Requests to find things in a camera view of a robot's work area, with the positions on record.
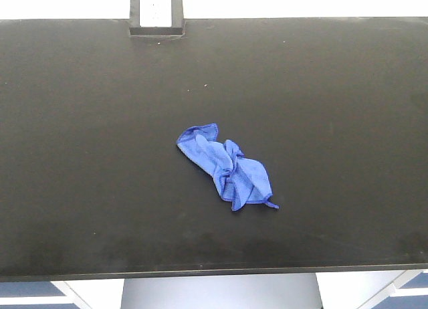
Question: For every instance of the blue microfiber cloth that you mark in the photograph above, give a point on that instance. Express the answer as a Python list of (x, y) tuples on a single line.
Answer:
[(237, 179)]

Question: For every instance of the black white socket box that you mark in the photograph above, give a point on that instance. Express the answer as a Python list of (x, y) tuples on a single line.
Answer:
[(156, 18)]

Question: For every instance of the blue base cabinet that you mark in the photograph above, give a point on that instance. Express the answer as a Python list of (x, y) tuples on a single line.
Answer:
[(374, 289), (63, 294)]

